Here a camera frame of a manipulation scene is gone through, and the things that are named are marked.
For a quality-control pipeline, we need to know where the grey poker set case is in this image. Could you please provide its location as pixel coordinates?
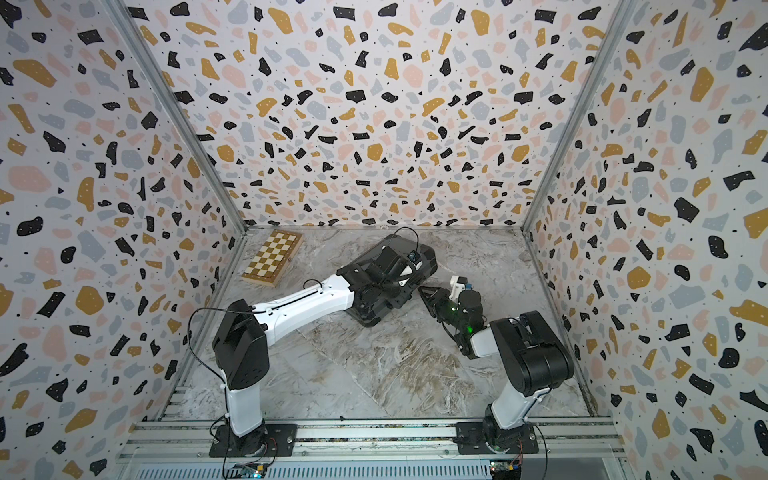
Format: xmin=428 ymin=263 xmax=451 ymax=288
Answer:
xmin=337 ymin=233 xmax=438 ymax=327

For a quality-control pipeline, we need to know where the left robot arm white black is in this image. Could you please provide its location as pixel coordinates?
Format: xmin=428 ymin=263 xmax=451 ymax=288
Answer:
xmin=210 ymin=234 xmax=438 ymax=457

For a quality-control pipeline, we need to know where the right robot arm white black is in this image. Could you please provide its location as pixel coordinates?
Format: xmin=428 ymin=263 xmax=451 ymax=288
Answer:
xmin=418 ymin=286 xmax=574 ymax=454

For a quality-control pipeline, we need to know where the wooden chess board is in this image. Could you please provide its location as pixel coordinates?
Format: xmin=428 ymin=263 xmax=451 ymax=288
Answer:
xmin=241 ymin=230 xmax=303 ymax=287

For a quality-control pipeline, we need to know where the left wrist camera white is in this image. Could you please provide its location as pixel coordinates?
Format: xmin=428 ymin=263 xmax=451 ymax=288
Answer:
xmin=407 ymin=250 xmax=422 ymax=270

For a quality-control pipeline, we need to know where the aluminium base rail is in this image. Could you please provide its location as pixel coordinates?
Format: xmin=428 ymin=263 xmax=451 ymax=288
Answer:
xmin=114 ymin=417 xmax=633 ymax=479

